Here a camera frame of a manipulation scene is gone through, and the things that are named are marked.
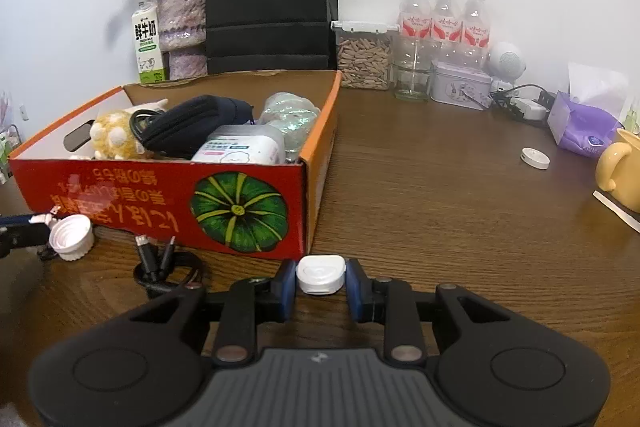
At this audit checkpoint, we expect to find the white round speaker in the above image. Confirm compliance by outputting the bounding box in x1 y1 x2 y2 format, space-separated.
487 42 527 94

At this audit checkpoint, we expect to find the white ribbed bottle cap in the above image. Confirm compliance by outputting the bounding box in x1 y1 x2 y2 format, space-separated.
48 214 95 262

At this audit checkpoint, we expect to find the empty drinking glass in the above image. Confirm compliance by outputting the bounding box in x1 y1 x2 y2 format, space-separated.
393 61 432 102

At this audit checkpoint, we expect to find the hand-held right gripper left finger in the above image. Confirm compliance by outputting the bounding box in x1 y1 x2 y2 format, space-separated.
130 260 298 368

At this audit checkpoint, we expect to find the black usb cable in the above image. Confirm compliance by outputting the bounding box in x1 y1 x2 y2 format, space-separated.
132 234 206 299

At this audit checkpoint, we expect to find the purple tissue pack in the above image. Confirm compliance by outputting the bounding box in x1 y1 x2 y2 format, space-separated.
547 62 632 158

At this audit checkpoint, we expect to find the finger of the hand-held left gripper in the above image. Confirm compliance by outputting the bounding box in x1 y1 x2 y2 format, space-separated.
0 226 54 261
0 213 37 229

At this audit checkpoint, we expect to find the pale printed tin box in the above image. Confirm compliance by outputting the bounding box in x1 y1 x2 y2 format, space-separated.
429 60 494 110

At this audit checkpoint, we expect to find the white power strip with cables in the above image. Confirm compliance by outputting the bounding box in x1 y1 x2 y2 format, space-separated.
490 84 557 126

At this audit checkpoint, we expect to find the clear water bottle red label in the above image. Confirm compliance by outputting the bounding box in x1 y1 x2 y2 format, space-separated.
461 0 490 70
398 0 434 68
431 0 464 64

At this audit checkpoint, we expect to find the white green milk carton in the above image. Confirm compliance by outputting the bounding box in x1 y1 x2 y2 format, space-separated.
131 0 169 86

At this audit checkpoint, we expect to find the yellow mug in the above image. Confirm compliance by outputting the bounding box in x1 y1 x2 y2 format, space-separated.
594 127 640 208

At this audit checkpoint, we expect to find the dark navy pouch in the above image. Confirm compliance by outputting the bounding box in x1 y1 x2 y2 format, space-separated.
128 94 256 160

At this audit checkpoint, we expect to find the yellow white plush toy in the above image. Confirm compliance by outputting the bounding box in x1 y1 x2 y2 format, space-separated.
70 99 169 160

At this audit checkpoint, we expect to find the clear container of seeds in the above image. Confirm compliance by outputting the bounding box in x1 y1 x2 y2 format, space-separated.
330 20 399 92

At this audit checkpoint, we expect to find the purple mottled ceramic vase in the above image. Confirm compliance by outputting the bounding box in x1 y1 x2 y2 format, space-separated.
156 0 209 80

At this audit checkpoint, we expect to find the small white round lid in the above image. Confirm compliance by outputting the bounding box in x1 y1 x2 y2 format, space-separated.
519 147 551 169

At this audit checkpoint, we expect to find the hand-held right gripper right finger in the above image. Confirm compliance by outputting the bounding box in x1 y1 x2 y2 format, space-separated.
346 258 510 369

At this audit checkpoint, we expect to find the wooden desktop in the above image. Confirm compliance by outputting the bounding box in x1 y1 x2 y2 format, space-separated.
0 77 640 427

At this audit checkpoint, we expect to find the orange cardboard box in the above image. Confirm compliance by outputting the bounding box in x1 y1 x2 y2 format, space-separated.
7 69 344 261

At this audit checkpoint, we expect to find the white wet wipes pack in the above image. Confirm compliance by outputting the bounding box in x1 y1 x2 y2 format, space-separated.
190 125 286 166

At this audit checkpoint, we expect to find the crinkled translucent plastic bag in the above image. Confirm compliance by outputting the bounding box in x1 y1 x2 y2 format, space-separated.
259 91 321 166

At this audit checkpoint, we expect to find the small white case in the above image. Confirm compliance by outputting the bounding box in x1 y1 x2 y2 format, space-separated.
295 255 346 296

